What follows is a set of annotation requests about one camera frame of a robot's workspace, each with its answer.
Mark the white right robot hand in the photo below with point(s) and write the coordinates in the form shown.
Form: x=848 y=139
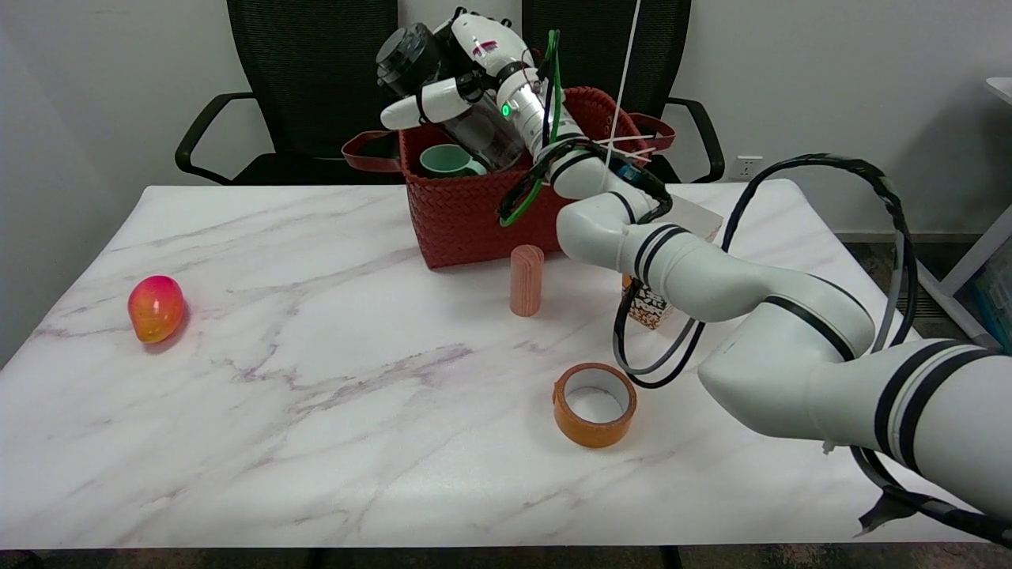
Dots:
x=458 y=79

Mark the black lidded clear water bottle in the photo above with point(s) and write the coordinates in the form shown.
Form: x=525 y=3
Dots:
x=451 y=103

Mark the red woven basket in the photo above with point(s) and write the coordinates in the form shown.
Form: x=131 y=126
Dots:
x=474 y=205

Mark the green ceramic mug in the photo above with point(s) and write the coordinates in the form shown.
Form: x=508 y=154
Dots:
x=447 y=160

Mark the black mesh office chair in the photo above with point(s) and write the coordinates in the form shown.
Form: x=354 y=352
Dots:
x=617 y=55
x=316 y=87

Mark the pink wooden cylinder block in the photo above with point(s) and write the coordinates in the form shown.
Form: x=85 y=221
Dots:
x=526 y=280

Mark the orange white popcorn box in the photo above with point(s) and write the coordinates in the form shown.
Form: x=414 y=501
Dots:
x=652 y=304

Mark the orange tape roll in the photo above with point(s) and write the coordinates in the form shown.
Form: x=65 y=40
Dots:
x=594 y=405

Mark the red yellow toy mango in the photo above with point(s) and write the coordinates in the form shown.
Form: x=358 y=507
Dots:
x=156 y=308

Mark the white wall power socket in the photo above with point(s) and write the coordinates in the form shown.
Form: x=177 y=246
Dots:
x=747 y=167

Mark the white desk leg frame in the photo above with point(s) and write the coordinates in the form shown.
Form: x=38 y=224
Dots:
x=961 y=276

